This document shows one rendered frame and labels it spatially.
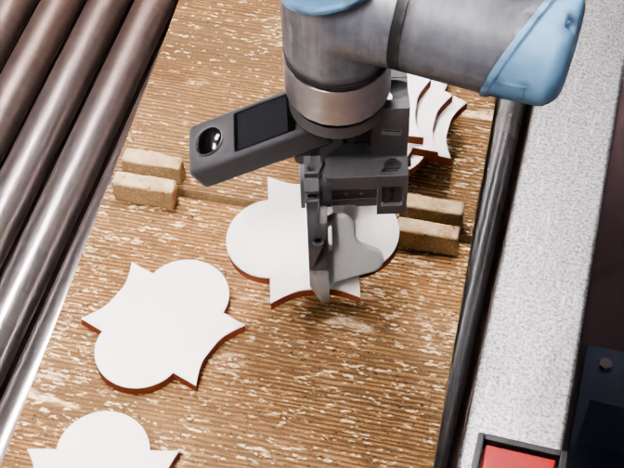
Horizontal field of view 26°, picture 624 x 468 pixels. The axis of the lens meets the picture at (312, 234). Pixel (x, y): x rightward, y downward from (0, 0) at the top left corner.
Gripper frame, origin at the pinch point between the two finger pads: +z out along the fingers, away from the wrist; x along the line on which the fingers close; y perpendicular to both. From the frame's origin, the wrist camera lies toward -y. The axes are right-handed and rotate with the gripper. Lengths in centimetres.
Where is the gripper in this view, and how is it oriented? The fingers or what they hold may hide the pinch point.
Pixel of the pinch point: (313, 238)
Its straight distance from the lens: 113.1
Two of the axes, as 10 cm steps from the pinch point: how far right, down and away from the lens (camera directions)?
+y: 10.0, -0.4, 0.0
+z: 0.2, 5.3, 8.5
